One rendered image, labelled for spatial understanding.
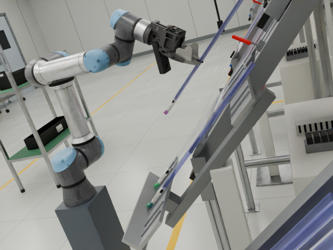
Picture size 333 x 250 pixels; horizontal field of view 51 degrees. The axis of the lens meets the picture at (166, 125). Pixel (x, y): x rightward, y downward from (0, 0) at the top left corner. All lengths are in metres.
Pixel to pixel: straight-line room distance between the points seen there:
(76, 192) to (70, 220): 0.14
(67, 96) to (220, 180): 0.87
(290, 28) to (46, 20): 11.05
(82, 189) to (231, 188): 0.83
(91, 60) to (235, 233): 0.70
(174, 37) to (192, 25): 8.97
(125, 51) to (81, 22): 10.01
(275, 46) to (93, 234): 1.11
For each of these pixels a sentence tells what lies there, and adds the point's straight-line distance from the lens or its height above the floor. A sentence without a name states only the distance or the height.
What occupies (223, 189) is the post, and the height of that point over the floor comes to 0.76.
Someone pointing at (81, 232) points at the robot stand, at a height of 0.42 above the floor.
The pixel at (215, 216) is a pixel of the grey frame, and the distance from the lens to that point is 1.28.
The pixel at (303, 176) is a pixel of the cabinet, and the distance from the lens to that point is 1.22.
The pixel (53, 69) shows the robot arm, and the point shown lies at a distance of 1.36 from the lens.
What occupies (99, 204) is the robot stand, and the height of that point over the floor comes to 0.51.
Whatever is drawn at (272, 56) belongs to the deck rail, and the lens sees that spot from 1.07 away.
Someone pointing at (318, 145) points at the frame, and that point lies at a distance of 1.34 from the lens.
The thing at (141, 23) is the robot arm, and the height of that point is 1.21.
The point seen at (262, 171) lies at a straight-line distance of 2.50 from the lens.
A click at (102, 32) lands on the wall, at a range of 11.01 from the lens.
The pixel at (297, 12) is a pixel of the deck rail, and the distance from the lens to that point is 1.05.
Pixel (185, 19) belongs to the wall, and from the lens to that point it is 10.15.
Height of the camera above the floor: 1.26
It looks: 19 degrees down
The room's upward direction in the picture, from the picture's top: 17 degrees counter-clockwise
